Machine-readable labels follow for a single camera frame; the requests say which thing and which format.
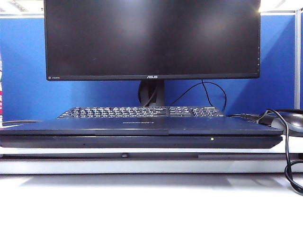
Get silver partition post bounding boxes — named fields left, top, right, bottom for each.
left=294, top=9, right=302, bottom=110

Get black Hasee laptop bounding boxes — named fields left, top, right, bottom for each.
left=0, top=116, right=284, bottom=149

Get black ASUS monitor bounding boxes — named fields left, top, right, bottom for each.
left=44, top=0, right=261, bottom=107

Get black desktop keyboard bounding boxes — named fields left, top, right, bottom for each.
left=56, top=106, right=225, bottom=119

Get small black box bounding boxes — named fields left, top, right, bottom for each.
left=257, top=115, right=274, bottom=126

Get blue office partition panel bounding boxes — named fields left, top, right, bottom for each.
left=0, top=17, right=296, bottom=122

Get grey cable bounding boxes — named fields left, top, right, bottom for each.
left=1, top=120, right=43, bottom=127

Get thin black monitor cable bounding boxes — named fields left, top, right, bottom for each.
left=170, top=79, right=227, bottom=112

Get thick black cable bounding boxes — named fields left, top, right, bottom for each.
left=257, top=109, right=303, bottom=196

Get black and grey mouse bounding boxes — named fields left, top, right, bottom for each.
left=270, top=113, right=303, bottom=138

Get thin black plug cable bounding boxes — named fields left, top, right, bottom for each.
left=226, top=113, right=261, bottom=120

